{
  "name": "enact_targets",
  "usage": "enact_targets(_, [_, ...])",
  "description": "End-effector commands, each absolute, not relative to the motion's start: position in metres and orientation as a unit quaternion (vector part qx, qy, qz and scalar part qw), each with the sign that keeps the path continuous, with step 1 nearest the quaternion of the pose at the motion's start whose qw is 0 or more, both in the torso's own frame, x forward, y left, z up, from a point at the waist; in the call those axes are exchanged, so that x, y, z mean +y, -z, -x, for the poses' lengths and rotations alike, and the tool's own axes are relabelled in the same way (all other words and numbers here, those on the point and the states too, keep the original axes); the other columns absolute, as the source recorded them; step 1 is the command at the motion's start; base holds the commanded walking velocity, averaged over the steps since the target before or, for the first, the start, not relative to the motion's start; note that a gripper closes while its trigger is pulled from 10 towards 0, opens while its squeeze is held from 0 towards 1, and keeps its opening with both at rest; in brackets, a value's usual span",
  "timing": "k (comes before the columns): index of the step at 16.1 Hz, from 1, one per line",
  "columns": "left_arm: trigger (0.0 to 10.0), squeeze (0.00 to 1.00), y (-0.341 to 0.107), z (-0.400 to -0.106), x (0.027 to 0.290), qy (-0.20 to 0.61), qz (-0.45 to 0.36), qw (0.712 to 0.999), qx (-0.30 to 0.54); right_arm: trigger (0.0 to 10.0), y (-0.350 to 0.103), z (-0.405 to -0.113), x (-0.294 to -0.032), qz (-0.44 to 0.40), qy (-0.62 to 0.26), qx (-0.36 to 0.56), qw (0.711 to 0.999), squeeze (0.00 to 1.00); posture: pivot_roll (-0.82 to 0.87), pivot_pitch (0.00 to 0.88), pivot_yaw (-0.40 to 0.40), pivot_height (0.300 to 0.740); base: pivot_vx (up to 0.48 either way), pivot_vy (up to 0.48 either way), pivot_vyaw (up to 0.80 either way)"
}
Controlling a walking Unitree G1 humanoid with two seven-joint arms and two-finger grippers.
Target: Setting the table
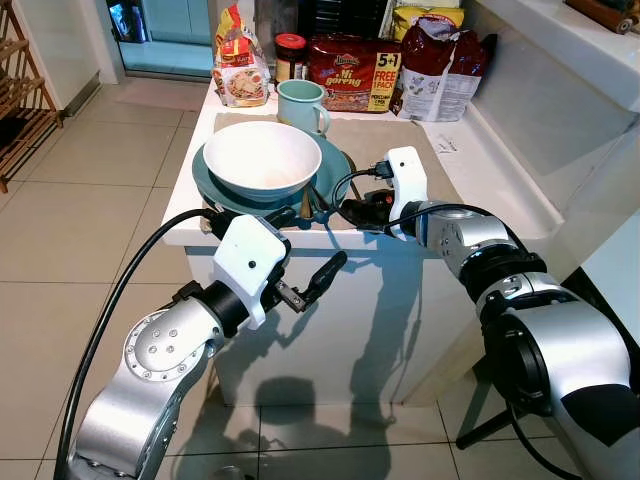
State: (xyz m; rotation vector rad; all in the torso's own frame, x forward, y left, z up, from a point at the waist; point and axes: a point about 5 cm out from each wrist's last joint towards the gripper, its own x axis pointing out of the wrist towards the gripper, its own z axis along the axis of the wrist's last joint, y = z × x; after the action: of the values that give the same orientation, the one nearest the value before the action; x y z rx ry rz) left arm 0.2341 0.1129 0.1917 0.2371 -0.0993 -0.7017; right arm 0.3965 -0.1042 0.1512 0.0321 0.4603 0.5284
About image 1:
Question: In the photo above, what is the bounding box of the yellow food packet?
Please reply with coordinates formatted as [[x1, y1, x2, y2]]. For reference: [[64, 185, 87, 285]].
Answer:
[[392, 4, 467, 42]]

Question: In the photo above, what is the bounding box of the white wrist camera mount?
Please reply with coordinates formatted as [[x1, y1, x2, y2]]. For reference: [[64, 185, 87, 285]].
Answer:
[[212, 212, 292, 332], [384, 146, 430, 242]]

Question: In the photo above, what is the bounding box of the red instant noodle multipack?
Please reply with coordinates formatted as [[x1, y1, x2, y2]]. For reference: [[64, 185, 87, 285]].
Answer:
[[306, 33, 404, 114]]

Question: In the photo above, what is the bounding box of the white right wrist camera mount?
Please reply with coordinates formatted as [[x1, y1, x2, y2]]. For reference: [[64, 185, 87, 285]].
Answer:
[[384, 146, 430, 242]]

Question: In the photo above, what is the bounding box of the blue glass door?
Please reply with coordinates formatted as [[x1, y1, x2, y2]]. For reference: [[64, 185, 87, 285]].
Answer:
[[104, 0, 218, 78]]

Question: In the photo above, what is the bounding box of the wooden slatted rack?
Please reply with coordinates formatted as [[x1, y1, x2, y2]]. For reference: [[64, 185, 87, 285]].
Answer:
[[0, 8, 62, 193]]

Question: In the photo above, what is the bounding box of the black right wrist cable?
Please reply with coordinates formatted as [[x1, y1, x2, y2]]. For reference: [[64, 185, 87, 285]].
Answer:
[[327, 159, 401, 227]]

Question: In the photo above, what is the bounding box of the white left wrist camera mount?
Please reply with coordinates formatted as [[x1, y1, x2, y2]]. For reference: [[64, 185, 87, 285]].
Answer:
[[212, 212, 292, 332]]

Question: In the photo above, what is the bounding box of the yellow red snack packet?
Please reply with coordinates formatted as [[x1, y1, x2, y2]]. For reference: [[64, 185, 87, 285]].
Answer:
[[212, 3, 272, 109]]

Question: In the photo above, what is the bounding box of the black metal stand leg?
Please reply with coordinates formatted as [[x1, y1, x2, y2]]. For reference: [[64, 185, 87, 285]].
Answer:
[[455, 395, 527, 452]]

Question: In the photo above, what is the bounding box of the teal ceramic plate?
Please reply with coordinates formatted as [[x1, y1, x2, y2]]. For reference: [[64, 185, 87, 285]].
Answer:
[[191, 135, 354, 218]]

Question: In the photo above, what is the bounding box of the wooden handled spoon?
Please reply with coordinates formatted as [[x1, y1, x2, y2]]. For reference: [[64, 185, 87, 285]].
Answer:
[[299, 180, 320, 230]]

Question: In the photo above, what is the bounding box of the pale green mug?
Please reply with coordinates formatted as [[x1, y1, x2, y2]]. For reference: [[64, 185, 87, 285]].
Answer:
[[275, 79, 332, 137]]

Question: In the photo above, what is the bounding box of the white ceramic bowl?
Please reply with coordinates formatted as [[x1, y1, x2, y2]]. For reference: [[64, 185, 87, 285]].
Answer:
[[203, 121, 324, 205]]

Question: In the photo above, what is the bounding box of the red and white bag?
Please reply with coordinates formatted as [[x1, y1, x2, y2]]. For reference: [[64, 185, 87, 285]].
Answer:
[[397, 14, 499, 124]]

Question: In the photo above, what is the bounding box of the dark jar with red lid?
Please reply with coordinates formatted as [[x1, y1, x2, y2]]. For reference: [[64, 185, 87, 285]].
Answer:
[[273, 32, 309, 87]]

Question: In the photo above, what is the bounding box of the beige placemat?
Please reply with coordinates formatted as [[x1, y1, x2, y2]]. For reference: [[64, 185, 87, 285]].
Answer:
[[210, 111, 464, 207]]

